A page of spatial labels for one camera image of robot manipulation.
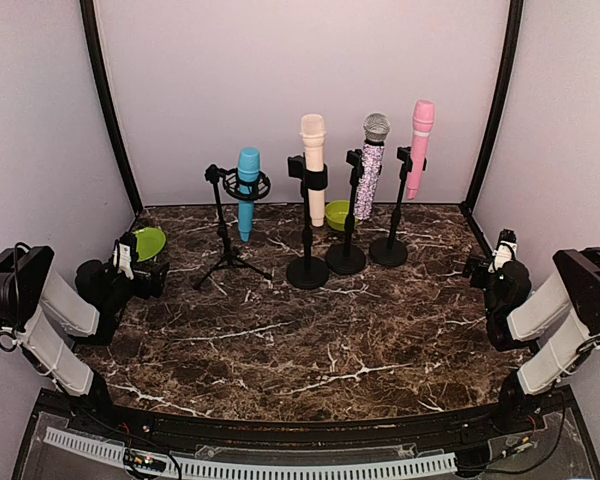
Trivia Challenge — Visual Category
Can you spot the black tripod mic stand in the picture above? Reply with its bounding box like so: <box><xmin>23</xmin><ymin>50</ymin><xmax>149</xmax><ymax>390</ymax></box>
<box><xmin>194</xmin><ymin>164</ymin><xmax>272</xmax><ymax>290</ymax></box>

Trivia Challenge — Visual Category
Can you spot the blue microphone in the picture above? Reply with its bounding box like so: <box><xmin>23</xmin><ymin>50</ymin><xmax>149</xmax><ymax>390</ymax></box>
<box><xmin>237</xmin><ymin>147</ymin><xmax>260</xmax><ymax>243</ymax></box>

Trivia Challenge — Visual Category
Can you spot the black round-base stand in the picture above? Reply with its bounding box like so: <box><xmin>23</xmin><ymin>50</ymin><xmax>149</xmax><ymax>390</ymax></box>
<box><xmin>286</xmin><ymin>154</ymin><xmax>329</xmax><ymax>290</ymax></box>
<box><xmin>369</xmin><ymin>146</ymin><xmax>412</xmax><ymax>268</ymax></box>
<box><xmin>325</xmin><ymin>149</ymin><xmax>366</xmax><ymax>275</ymax></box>

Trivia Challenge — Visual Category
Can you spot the beige microphone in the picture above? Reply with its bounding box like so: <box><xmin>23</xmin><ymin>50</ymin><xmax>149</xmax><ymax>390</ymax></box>
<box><xmin>300</xmin><ymin>114</ymin><xmax>326</xmax><ymax>227</ymax></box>

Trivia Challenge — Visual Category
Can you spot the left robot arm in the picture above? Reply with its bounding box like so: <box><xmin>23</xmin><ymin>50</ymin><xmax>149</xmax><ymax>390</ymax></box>
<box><xmin>0</xmin><ymin>243</ymin><xmax>169</xmax><ymax>436</ymax></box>

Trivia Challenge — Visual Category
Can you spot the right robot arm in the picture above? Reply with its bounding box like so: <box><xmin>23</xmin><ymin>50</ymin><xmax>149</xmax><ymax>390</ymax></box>
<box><xmin>463</xmin><ymin>242</ymin><xmax>600</xmax><ymax>434</ymax></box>

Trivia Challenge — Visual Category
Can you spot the pink microphone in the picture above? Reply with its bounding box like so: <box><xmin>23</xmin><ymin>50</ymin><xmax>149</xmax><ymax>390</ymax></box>
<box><xmin>406</xmin><ymin>100</ymin><xmax>435</xmax><ymax>200</ymax></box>

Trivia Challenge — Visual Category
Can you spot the green plate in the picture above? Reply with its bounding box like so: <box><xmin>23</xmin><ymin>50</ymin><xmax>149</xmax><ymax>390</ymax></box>
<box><xmin>133</xmin><ymin>227</ymin><xmax>167</xmax><ymax>263</ymax></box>

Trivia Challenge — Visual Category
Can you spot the green bowl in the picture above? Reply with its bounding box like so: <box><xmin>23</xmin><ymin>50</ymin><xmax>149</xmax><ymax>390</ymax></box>
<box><xmin>325</xmin><ymin>200</ymin><xmax>350</xmax><ymax>232</ymax></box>

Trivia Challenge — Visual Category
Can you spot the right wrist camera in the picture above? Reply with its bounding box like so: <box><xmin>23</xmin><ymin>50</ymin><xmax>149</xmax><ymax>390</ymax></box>
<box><xmin>488</xmin><ymin>229</ymin><xmax>517</xmax><ymax>273</ymax></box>

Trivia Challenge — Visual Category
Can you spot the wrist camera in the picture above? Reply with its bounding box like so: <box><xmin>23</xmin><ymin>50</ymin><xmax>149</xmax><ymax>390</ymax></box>
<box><xmin>113</xmin><ymin>240</ymin><xmax>136</xmax><ymax>280</ymax></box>
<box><xmin>488</xmin><ymin>229</ymin><xmax>517</xmax><ymax>273</ymax></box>

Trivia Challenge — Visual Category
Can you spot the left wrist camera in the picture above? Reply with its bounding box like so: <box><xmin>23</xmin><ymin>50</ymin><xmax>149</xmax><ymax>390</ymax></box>
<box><xmin>113</xmin><ymin>240</ymin><xmax>136</xmax><ymax>280</ymax></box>

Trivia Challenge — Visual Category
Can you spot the black frame post left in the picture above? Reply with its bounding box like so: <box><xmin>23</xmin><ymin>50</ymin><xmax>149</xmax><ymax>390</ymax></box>
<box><xmin>79</xmin><ymin>0</ymin><xmax>144</xmax><ymax>216</ymax></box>

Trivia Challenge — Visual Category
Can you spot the black frame post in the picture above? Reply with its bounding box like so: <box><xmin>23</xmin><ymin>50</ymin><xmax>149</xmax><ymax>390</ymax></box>
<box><xmin>79</xmin><ymin>0</ymin><xmax>144</xmax><ymax>216</ymax></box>
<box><xmin>460</xmin><ymin>0</ymin><xmax>524</xmax><ymax>217</ymax></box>

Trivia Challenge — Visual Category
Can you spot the white cable duct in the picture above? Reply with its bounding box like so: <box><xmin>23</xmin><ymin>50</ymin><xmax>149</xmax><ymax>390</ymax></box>
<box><xmin>44</xmin><ymin>427</ymin><xmax>457</xmax><ymax>479</ymax></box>

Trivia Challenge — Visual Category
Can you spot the black frame post right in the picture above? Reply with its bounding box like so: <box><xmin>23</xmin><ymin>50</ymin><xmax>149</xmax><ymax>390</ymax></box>
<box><xmin>460</xmin><ymin>0</ymin><xmax>524</xmax><ymax>217</ymax></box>

